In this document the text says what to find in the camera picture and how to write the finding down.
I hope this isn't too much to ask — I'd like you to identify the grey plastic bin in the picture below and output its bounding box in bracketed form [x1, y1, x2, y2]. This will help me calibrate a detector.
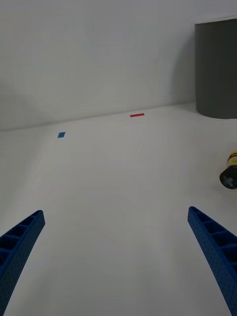
[194, 18, 237, 120]

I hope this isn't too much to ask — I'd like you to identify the yellow bottle with black cap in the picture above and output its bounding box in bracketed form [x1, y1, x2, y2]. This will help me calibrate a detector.
[219, 150, 237, 190]

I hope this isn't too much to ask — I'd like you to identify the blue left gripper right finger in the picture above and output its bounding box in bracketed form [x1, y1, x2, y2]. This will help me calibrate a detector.
[187, 206, 237, 316]

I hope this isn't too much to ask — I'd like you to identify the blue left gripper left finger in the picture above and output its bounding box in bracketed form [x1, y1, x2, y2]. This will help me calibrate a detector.
[0, 209, 46, 316]

